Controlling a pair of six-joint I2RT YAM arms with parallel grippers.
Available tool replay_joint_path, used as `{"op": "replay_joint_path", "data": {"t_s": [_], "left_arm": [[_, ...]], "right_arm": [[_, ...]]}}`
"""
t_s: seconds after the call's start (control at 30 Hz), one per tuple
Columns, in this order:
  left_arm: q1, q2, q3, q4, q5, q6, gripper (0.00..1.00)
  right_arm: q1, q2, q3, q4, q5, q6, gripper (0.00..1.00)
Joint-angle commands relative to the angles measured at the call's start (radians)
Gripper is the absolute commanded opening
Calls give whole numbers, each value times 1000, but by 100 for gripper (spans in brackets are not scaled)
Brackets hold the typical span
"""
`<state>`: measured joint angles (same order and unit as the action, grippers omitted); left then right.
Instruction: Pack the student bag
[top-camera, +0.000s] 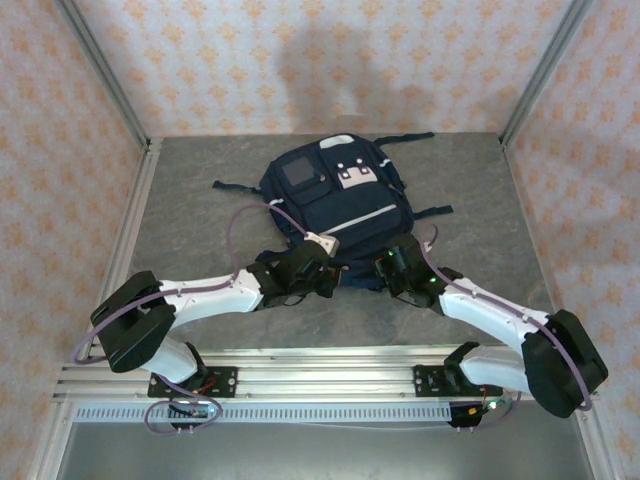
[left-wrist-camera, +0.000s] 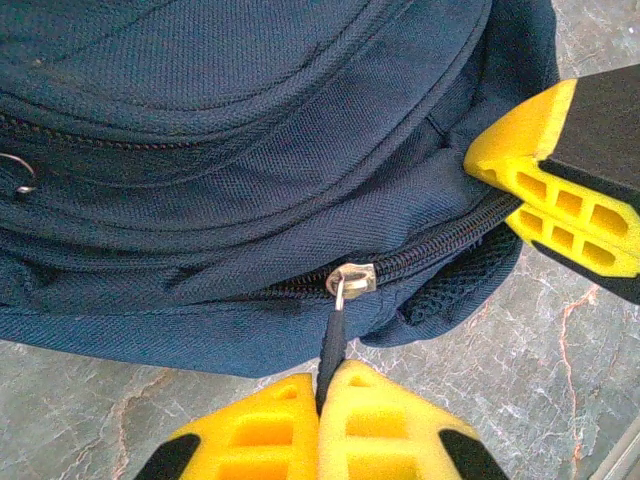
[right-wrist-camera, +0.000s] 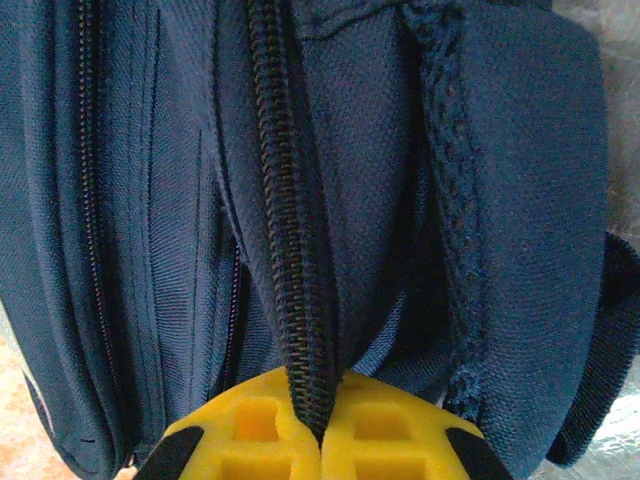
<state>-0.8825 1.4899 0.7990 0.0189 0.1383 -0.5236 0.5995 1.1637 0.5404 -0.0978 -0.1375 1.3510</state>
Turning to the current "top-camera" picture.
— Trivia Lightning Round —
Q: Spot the white slotted cable duct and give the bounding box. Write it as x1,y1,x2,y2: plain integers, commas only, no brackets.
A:
74,402,454,425

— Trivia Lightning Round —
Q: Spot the grooved aluminium side rail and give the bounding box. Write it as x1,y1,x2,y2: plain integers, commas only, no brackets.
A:
97,138,164,301

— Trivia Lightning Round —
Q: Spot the grey metal shelf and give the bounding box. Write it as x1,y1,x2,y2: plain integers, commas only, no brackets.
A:
54,422,599,480

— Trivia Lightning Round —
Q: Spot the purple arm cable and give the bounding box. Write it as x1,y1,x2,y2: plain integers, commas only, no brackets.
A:
72,202,311,437
421,224,596,432

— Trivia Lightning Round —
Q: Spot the aluminium frame post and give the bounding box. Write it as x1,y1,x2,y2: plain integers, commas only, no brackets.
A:
53,0,152,151
574,402,626,480
498,0,594,146
24,399,76,480

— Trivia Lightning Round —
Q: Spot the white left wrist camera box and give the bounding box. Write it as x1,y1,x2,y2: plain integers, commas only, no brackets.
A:
303,231,340,257

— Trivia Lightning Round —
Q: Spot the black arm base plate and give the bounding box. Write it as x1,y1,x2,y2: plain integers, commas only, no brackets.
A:
148,366,239,400
413,364,504,400

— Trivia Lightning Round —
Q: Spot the small black controller board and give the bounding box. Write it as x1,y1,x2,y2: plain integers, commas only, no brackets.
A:
447,397,517,432
168,401,222,420

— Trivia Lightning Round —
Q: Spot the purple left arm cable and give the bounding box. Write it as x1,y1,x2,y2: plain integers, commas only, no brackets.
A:
72,202,311,437

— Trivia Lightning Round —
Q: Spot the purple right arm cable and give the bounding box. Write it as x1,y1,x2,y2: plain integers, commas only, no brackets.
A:
421,224,596,432

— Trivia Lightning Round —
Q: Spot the navy blue backpack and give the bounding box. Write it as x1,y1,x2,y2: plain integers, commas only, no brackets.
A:
210,130,455,291

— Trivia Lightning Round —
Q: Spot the long aluminium mounting rail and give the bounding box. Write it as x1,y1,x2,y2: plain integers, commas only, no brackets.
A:
52,344,601,403

